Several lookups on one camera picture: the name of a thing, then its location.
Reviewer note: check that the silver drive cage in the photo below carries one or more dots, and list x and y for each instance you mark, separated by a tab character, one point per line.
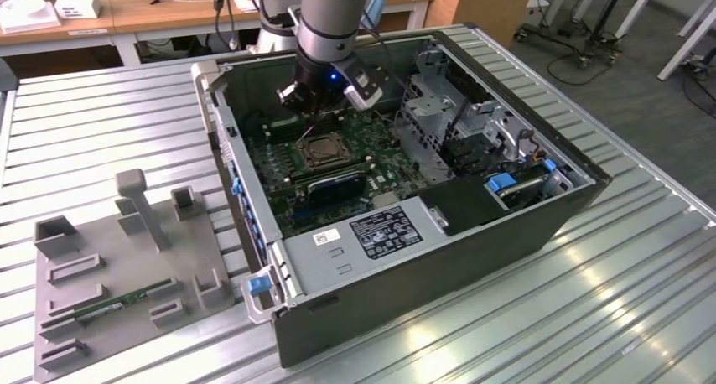
426	107

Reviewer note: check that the hard disk in blue carrier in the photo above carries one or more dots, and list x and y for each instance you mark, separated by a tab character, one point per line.
501	182

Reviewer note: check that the silver CPU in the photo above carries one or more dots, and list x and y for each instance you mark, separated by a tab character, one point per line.
326	149

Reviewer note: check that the silver power supply unit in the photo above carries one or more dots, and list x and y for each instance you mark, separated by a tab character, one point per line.
319	266

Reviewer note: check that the white plastic device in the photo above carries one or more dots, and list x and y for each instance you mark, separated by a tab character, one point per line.
29	17

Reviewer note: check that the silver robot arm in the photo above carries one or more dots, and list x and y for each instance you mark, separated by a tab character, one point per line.
327	19

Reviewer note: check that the green RAM stick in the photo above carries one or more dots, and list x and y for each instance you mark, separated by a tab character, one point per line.
113	306
330	172

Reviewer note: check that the black graphics card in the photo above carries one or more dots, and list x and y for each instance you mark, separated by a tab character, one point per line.
335	189

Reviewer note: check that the black rolling stand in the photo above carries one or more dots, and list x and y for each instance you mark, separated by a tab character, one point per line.
606	15

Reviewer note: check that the silver chipset heatsink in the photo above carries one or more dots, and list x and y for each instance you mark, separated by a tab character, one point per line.
385	200

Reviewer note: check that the blue card retention clip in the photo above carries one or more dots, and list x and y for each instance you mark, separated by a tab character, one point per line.
234	186

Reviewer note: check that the black inner cover panel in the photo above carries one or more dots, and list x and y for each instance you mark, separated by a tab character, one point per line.
465	208

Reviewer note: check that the wooden desk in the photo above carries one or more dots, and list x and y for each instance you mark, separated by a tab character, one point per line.
169	11

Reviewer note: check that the white box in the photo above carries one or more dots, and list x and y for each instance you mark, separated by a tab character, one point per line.
78	4

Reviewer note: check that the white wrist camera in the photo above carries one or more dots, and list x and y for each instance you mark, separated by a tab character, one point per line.
361	101

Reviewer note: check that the black open PC case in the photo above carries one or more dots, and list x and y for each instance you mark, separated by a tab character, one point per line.
447	300

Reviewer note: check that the small silver wrist camera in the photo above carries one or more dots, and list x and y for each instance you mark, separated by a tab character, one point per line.
289	94

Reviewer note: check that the white table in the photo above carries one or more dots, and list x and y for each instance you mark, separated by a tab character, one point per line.
687	48
637	11

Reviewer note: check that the wooden cabinet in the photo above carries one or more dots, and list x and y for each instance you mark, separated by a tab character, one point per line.
493	11

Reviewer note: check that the gray parts rack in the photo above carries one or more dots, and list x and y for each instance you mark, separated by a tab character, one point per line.
123	271

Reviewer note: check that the green motherboard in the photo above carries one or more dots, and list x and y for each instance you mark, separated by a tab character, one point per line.
391	149

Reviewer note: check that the blue plastic clip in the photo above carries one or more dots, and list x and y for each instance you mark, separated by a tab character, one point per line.
549	165

